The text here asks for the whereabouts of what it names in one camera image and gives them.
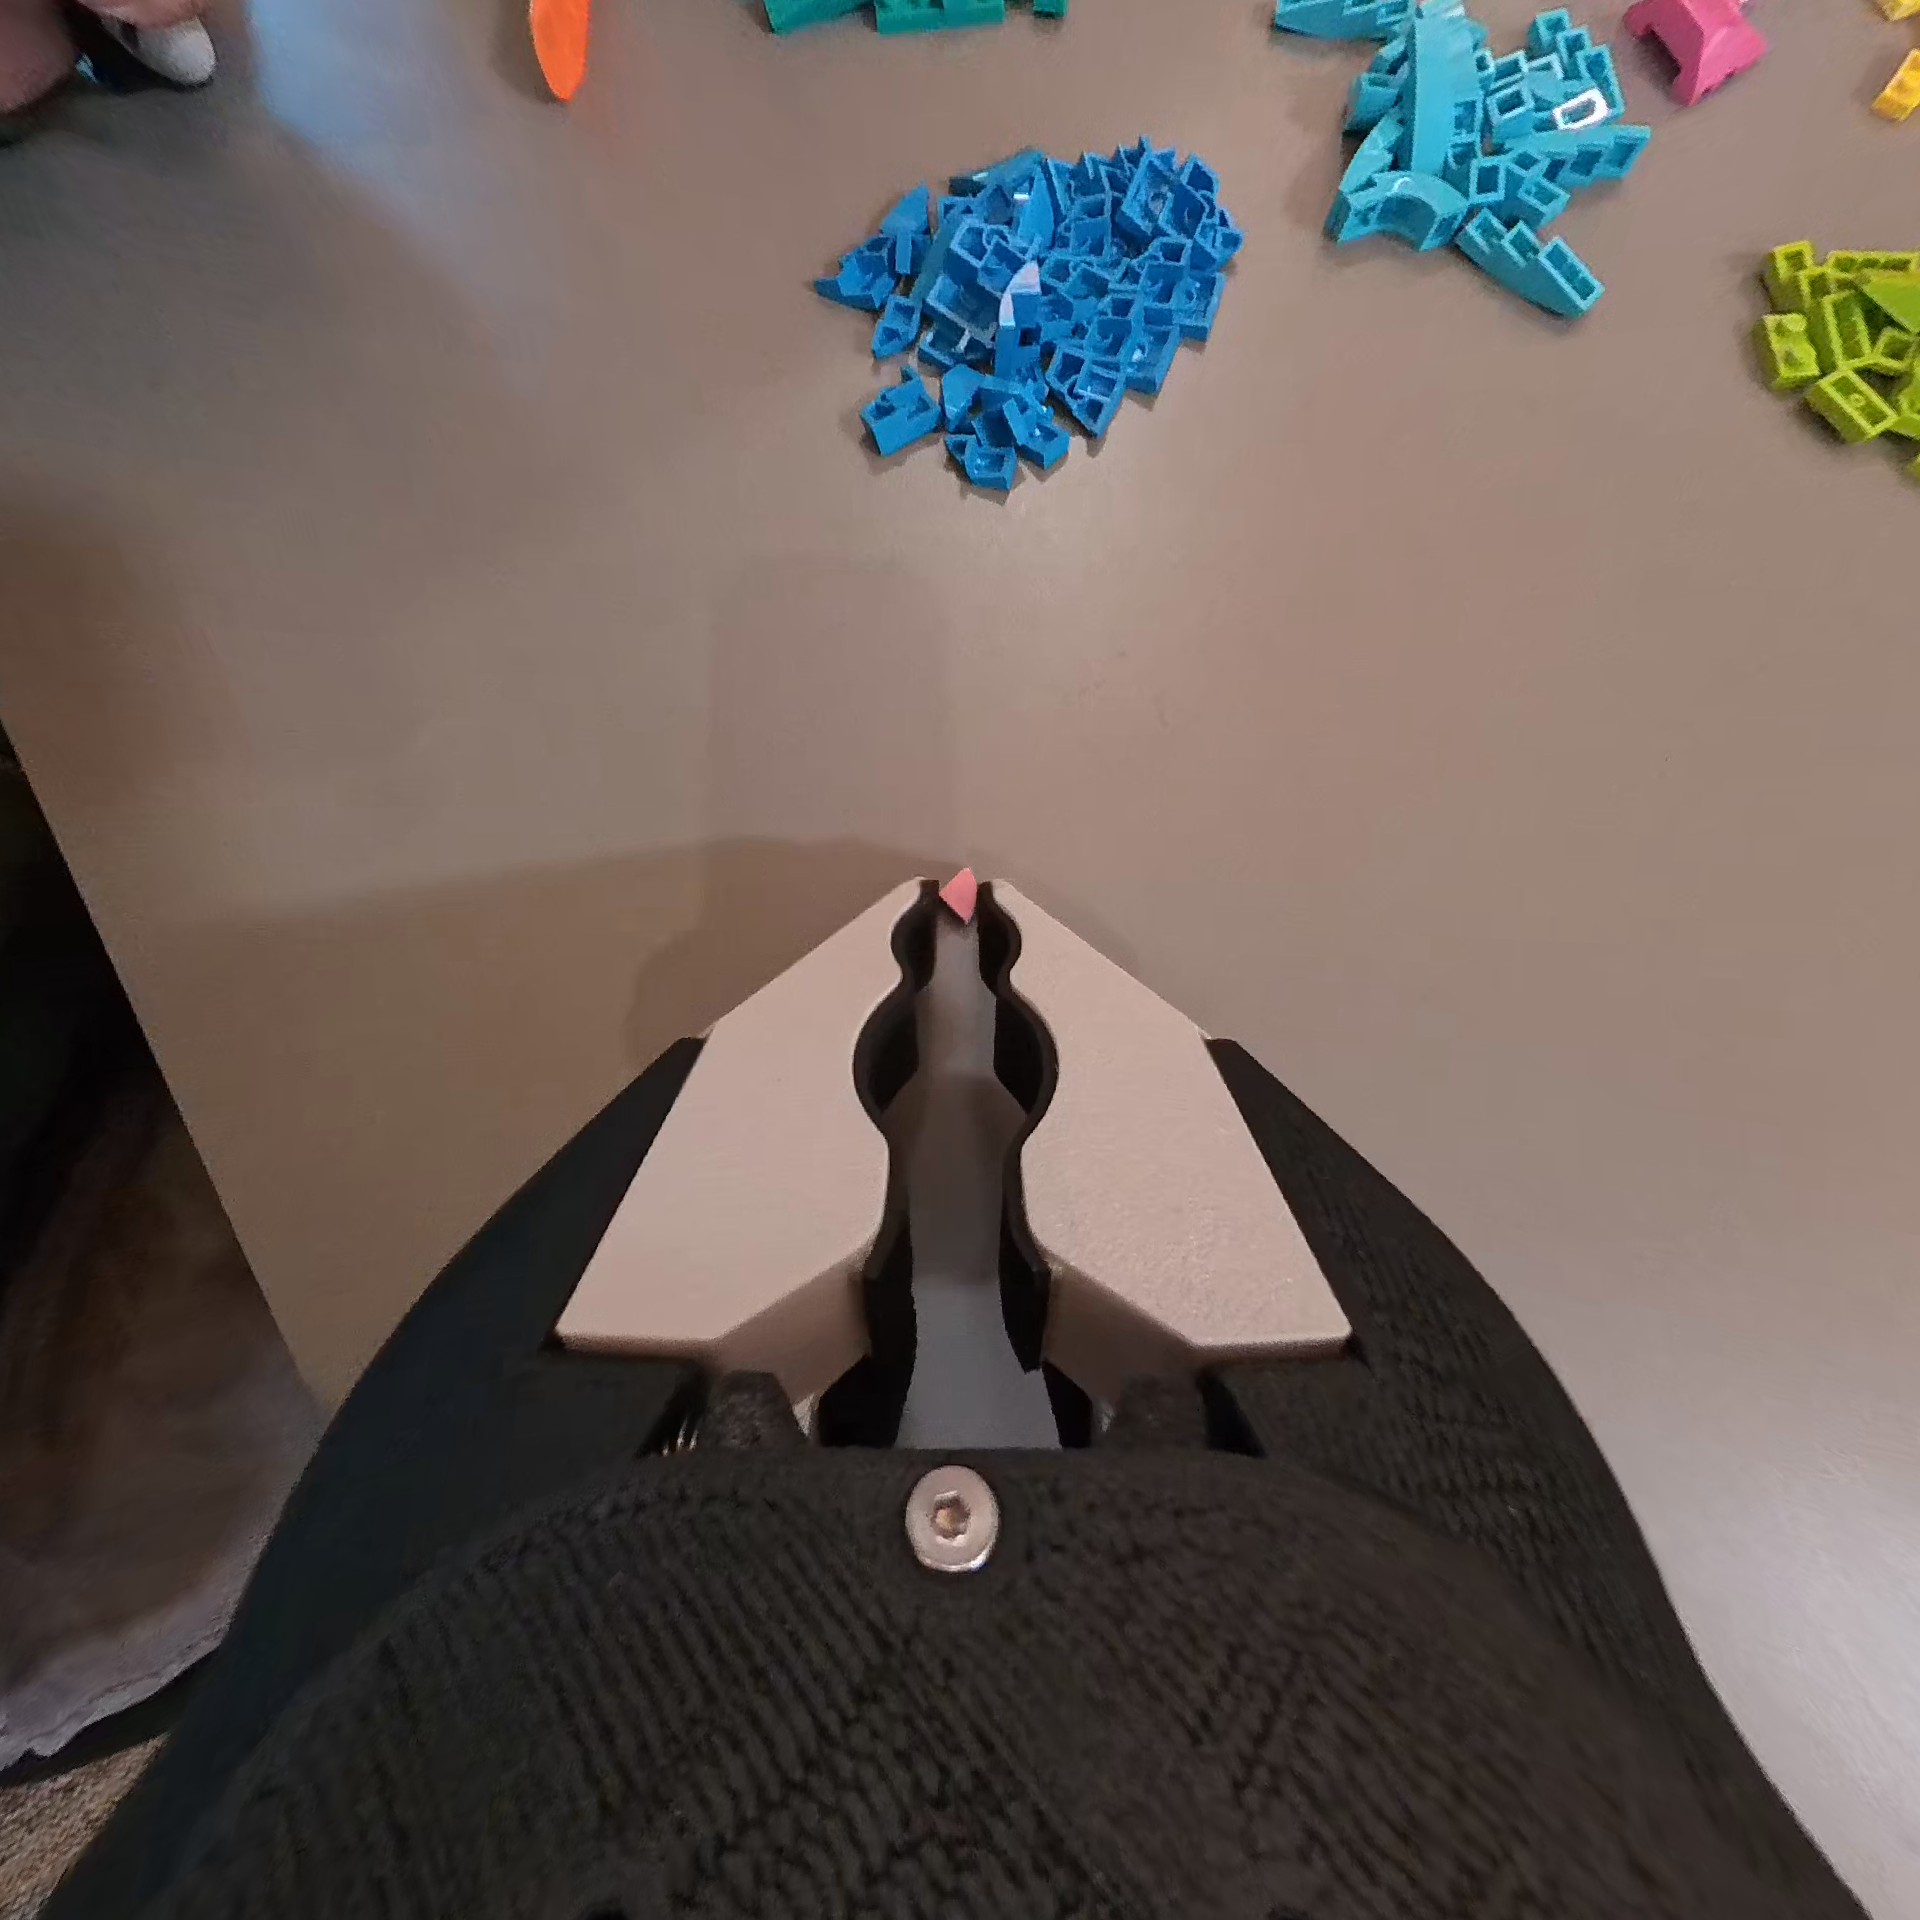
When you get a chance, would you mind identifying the person's dark clothing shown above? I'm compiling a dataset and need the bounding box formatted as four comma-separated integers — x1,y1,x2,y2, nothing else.
0,720,324,1788

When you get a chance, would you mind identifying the pile of blue lego bricks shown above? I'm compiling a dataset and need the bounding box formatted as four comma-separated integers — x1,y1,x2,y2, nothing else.
814,137,1248,501

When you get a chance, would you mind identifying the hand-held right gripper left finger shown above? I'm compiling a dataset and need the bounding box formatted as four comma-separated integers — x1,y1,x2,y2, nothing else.
555,878,939,1442

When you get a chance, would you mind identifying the pile of pink lego bricks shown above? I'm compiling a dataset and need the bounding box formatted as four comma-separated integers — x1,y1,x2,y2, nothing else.
1622,0,1772,106

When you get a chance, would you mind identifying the pile of teal lego bricks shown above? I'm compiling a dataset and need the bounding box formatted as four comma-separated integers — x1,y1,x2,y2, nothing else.
762,0,1069,38

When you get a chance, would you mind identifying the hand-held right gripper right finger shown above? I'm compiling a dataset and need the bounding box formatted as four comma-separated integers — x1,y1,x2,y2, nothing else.
976,878,1356,1413

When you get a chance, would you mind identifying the pile of cyan lego bricks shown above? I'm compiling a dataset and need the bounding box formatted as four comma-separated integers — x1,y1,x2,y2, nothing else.
1272,0,1654,320

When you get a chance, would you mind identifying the person's left hand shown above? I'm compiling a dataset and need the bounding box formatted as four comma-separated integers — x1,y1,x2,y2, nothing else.
0,0,144,110

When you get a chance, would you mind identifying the pile of lime lego bricks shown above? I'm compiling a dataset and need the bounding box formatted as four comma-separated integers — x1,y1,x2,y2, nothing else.
1755,239,1920,484

